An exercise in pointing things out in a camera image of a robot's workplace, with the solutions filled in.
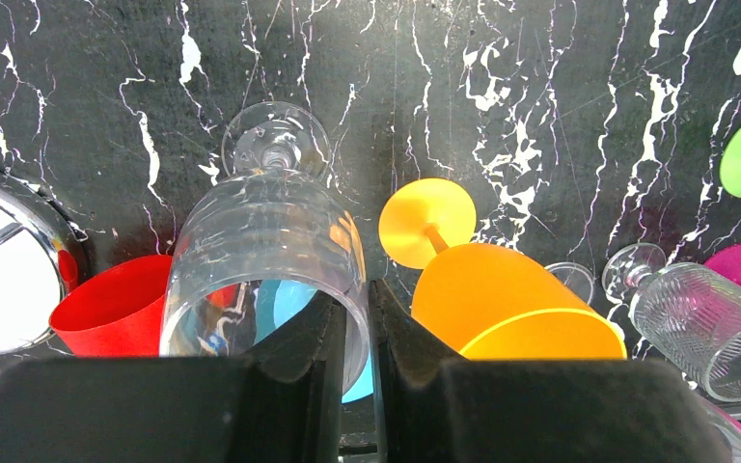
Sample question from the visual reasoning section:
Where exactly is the clear ribbed wine glass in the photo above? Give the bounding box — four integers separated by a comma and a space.
601, 243, 741, 402

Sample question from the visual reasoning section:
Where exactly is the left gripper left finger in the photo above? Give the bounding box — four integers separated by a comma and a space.
0, 295, 346, 462

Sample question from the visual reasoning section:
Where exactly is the orange yellow wine glass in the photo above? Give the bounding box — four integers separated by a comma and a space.
378, 177, 627, 361

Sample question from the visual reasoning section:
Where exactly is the teal wine glass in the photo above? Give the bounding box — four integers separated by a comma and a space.
255, 280, 374, 404

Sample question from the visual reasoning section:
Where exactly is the silver wire glass rack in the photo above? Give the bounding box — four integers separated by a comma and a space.
0, 173, 88, 354

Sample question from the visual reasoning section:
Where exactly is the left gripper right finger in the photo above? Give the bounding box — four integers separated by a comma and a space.
369, 280, 732, 462

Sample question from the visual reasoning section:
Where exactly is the red wine glass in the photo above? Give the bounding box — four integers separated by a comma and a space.
48, 254, 240, 358

